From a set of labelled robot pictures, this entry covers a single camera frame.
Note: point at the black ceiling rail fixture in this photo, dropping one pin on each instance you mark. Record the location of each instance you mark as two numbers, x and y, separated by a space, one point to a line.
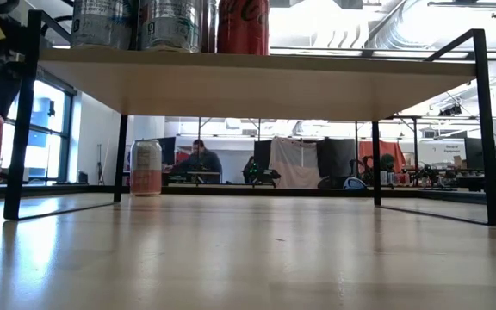
463 4

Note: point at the large window black frame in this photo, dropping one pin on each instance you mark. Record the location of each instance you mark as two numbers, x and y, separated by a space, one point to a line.
41 125

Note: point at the blue and white helmet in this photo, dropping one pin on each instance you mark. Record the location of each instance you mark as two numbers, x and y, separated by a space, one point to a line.
355 184

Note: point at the white hanging cloth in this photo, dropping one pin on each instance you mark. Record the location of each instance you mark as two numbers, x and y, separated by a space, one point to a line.
295 163

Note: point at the white wall sign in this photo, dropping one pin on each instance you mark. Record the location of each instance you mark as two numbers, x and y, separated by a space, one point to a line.
444 150

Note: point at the short white and pink can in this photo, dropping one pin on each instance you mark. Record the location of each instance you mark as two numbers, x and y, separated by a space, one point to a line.
145 168

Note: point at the person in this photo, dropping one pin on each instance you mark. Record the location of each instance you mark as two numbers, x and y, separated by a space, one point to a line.
200 161

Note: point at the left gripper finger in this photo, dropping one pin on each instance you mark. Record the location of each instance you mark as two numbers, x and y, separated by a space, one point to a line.
0 97

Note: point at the silver ceiling duct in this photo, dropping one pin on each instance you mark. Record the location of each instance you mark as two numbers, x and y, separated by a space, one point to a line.
396 32

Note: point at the wooden shelf black metal legs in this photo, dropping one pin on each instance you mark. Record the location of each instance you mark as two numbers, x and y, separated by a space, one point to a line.
252 86

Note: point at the background black robot arm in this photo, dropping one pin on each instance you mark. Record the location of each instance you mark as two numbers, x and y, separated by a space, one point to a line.
429 176
261 174
194 176

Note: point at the black track spotlights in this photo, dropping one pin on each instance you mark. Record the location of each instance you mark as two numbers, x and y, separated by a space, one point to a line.
450 111

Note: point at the black aluminium table frame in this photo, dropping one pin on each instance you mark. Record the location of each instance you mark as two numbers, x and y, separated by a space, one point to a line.
317 192

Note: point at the orange hanging cloth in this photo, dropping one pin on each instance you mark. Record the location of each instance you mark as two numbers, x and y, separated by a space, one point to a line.
381 148

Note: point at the black monitor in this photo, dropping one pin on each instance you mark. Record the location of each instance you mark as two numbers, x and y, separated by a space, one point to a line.
168 150
474 153
262 150

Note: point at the dark grey hanging cloth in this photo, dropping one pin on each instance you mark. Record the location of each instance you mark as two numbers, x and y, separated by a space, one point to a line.
336 157

